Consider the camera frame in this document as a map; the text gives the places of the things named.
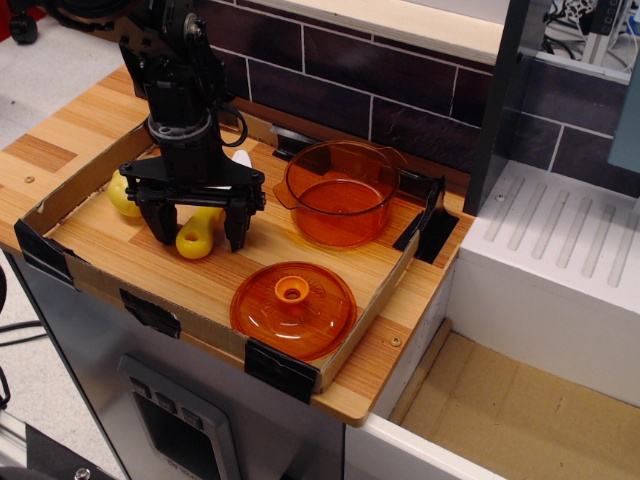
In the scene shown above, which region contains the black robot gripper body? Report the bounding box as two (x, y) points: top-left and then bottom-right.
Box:
(119, 112), (266, 214)

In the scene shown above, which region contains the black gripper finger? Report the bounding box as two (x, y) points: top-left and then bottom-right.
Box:
(137, 199), (177, 245)
(224, 205), (251, 252)

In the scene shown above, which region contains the yellow handled white toy knife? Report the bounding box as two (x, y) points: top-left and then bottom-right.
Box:
(175, 149), (254, 261)

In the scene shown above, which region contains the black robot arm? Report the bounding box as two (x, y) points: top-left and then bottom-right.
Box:
(39, 1), (266, 251)

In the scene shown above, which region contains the orange transparent plastic pot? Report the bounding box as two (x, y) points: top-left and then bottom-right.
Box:
(273, 140), (407, 247)

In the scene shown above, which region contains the orange transparent pot lid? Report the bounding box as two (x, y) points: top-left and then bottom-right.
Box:
(230, 262), (358, 362)

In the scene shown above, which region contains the taped cardboard fence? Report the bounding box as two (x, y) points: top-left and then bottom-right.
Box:
(13, 97), (460, 405)

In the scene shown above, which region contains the yellow toy potato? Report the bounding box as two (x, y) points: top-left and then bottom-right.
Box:
(107, 170), (142, 218)

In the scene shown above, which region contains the black caster wheel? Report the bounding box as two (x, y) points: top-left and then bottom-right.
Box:
(9, 11), (38, 45)

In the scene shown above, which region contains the grey toy oven front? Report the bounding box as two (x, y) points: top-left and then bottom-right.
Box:
(118, 355), (242, 479)

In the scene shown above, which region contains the white toy sink unit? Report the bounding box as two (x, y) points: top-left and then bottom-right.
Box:
(344, 163), (639, 479)

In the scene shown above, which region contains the dark grey vertical post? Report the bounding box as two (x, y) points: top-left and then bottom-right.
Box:
(464, 0), (550, 215)

